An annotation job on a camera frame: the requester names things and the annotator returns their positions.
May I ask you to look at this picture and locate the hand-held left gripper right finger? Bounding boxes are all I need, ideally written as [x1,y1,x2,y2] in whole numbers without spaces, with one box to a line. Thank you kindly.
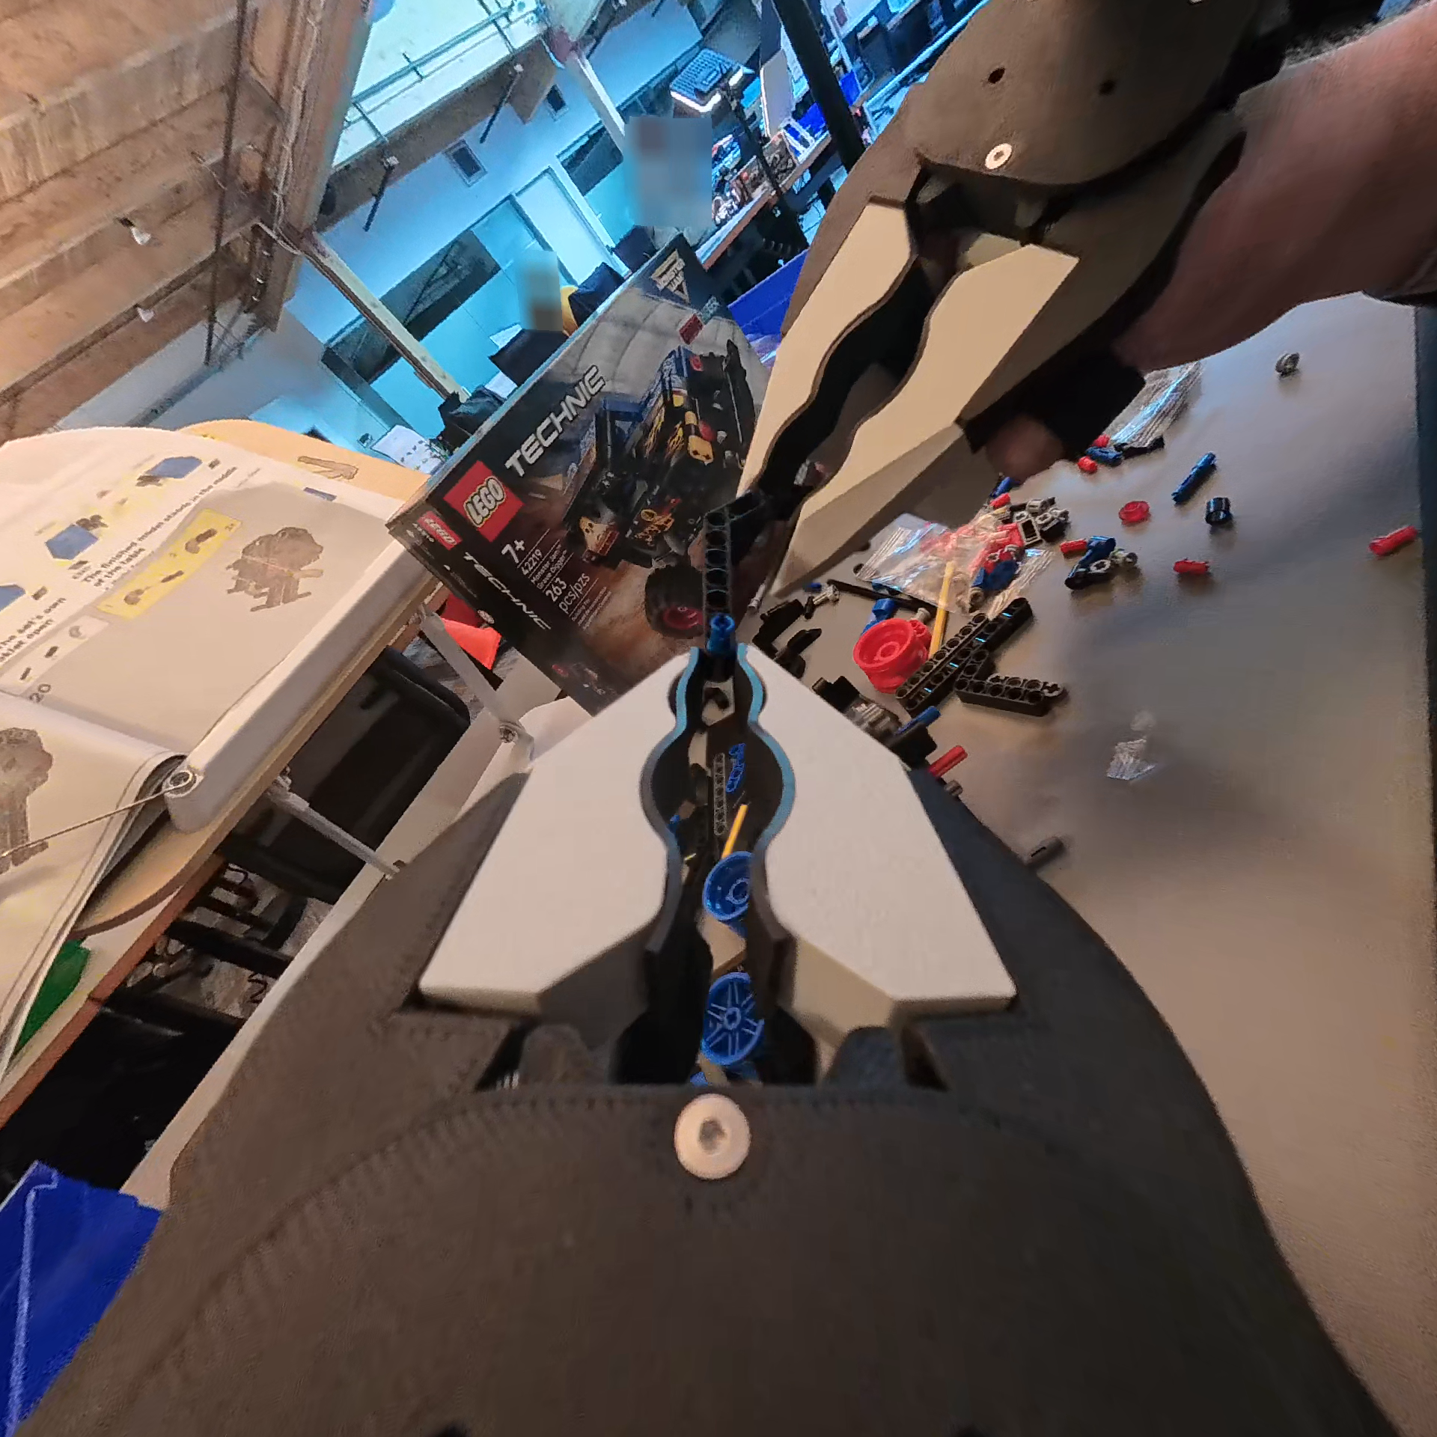
[735,646,1020,1071]

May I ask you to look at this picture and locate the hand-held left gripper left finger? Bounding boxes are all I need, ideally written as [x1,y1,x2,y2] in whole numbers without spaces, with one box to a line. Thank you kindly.
[416,651,720,1082]

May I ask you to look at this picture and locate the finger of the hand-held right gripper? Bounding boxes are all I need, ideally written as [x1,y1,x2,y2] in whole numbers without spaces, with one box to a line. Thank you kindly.
[772,239,1080,596]
[735,196,932,501]

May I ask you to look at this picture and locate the instruction booklet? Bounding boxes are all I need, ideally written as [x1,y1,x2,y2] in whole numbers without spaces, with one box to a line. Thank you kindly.
[0,432,429,1071]

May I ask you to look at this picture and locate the person's right forearm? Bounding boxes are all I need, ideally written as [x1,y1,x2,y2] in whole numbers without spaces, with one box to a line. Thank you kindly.
[1330,4,1437,308]

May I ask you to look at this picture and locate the grey desk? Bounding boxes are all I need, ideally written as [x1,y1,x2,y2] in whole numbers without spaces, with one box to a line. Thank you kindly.
[124,294,1437,1437]

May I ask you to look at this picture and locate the person's right hand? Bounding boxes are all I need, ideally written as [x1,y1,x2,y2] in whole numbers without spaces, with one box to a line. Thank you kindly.
[982,69,1337,479]

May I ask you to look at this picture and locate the blue crate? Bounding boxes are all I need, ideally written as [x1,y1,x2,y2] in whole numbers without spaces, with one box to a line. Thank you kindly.
[729,251,812,342]

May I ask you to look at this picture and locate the pile of small connector pins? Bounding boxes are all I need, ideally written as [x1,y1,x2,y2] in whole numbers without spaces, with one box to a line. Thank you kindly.
[987,495,1075,560]

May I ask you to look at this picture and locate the clear plastic parts bag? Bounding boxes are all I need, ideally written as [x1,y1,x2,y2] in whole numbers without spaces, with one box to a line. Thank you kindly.
[868,512,1063,615]
[1105,362,1206,452]

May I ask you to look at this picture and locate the red wheel rim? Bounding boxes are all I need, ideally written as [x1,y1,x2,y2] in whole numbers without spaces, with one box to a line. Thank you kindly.
[853,617,934,693]

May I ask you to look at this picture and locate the black straight beam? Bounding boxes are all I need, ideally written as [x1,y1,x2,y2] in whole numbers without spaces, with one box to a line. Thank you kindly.
[898,599,1032,697]
[911,613,1034,712]

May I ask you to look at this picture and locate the toy truck box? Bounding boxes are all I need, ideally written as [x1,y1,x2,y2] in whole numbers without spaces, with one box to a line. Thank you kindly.
[387,230,812,717]

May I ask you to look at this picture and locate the scattered red blue pins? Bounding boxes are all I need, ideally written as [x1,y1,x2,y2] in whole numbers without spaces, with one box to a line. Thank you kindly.
[1061,432,1239,593]

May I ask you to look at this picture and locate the clear plastic scrap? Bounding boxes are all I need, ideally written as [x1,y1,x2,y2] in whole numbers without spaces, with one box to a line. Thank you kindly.
[1105,710,1162,786]

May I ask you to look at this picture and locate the black angled connector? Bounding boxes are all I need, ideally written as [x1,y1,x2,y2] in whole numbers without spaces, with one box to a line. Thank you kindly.
[748,594,839,664]

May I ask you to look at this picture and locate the green sheet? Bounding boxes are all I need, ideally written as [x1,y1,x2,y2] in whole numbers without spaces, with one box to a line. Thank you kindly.
[10,938,93,1058]

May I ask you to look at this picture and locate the blue storage bin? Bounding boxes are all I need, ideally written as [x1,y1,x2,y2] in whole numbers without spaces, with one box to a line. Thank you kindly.
[0,1163,165,1434]

